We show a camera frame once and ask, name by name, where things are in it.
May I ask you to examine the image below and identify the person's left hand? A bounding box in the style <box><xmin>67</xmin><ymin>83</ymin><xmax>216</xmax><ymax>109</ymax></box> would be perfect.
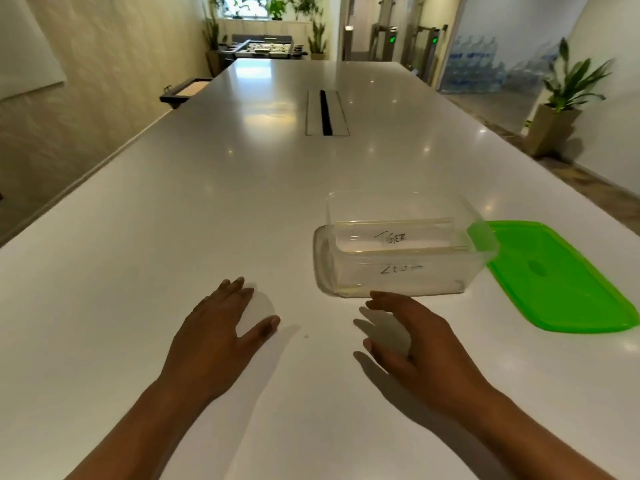
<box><xmin>159</xmin><ymin>277</ymin><xmax>281</xmax><ymax>401</ymax></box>

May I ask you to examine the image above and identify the person's right hand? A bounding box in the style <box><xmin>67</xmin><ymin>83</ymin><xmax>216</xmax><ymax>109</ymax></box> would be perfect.
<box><xmin>362</xmin><ymin>290</ymin><xmax>497</xmax><ymax>421</ymax></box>

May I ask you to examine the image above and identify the clear plastic container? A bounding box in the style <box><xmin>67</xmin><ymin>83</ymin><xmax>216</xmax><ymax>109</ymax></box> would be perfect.
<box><xmin>313</xmin><ymin>189</ymin><xmax>500</xmax><ymax>299</ymax></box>

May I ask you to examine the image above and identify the green plastic lid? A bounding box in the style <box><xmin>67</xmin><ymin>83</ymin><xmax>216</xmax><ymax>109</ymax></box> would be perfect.
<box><xmin>467</xmin><ymin>220</ymin><xmax>640</xmax><ymax>335</ymax></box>

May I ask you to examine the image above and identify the black side table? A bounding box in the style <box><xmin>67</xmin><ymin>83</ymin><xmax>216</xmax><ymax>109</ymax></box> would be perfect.
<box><xmin>159</xmin><ymin>78</ymin><xmax>213</xmax><ymax>109</ymax></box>

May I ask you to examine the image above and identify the potted plant tan planter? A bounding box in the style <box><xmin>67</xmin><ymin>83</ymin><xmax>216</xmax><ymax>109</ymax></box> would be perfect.
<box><xmin>523</xmin><ymin>37</ymin><xmax>616</xmax><ymax>158</ymax></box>

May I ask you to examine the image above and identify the stack of water jugs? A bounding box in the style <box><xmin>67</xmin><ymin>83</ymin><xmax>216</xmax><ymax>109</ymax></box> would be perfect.
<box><xmin>439</xmin><ymin>34</ymin><xmax>561</xmax><ymax>95</ymax></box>

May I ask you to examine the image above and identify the tall snake plant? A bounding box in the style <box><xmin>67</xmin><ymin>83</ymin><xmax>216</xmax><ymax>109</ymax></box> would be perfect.
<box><xmin>201</xmin><ymin>0</ymin><xmax>225</xmax><ymax>78</ymax></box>
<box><xmin>307</xmin><ymin>18</ymin><xmax>329</xmax><ymax>61</ymax></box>

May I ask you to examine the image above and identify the foosball table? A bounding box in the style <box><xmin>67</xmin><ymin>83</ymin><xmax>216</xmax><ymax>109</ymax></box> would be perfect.
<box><xmin>219</xmin><ymin>34</ymin><xmax>308</xmax><ymax>61</ymax></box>

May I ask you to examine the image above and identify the metal turnstile gate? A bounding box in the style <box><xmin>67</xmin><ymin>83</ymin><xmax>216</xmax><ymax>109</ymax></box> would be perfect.
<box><xmin>369</xmin><ymin>0</ymin><xmax>399</xmax><ymax>63</ymax></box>
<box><xmin>403</xmin><ymin>0</ymin><xmax>449</xmax><ymax>85</ymax></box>

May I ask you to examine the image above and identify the white low cabinet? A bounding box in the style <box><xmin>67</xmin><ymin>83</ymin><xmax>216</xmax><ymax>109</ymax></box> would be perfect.
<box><xmin>219</xmin><ymin>18</ymin><xmax>313</xmax><ymax>39</ymax></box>

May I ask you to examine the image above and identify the bright window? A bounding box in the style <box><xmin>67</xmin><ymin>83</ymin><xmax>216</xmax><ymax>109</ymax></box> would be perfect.
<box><xmin>222</xmin><ymin>0</ymin><xmax>271</xmax><ymax>18</ymax></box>

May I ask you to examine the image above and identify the table cable slot panel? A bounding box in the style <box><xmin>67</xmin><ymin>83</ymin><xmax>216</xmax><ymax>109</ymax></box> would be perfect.
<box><xmin>305</xmin><ymin>88</ymin><xmax>351</xmax><ymax>137</ymax></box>

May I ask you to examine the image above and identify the white wall board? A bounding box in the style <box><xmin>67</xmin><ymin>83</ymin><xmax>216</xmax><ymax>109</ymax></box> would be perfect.
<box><xmin>0</xmin><ymin>0</ymin><xmax>67</xmax><ymax>101</ymax></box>

